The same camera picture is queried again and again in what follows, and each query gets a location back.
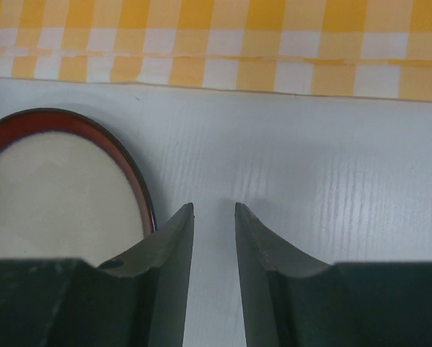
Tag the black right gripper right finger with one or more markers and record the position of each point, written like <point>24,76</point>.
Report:
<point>290,298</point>

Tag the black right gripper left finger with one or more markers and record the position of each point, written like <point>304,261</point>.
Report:
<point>137,298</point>

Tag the red rimmed cream plate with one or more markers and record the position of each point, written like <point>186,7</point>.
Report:
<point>68,188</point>

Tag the yellow white checkered cloth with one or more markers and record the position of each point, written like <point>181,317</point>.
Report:
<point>370,49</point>

